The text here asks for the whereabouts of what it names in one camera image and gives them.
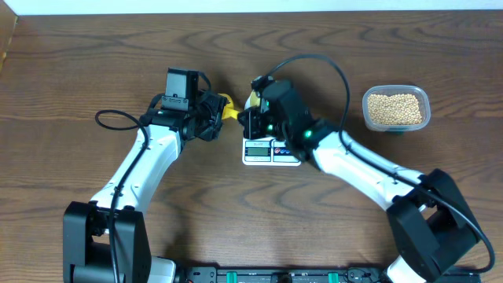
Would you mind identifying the yellow measuring scoop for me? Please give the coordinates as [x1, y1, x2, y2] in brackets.
[219, 93, 240, 120]

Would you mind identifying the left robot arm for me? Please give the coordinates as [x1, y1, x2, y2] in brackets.
[63, 68, 227, 283]

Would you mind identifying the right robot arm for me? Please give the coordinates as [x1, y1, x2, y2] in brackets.
[238, 76, 484, 282]

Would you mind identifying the yellow bowl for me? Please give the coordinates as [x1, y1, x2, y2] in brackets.
[249, 90, 260, 107]

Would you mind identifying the white digital kitchen scale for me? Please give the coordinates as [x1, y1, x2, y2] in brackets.
[241, 97, 303, 167]

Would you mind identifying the clear plastic container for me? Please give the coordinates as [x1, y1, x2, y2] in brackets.
[362, 85, 431, 132]

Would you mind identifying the soybeans pile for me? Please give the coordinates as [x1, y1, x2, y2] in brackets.
[367, 94, 423, 125]

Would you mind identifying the right black cable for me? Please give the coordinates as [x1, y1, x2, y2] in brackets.
[265, 53, 496, 274]

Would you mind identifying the black cable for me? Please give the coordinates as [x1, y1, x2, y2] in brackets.
[94, 70, 213, 283]
[265, 53, 496, 274]

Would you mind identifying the left black cable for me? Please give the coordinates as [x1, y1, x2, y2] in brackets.
[94, 70, 213, 283]

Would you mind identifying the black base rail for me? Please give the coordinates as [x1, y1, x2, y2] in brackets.
[172, 266, 481, 283]

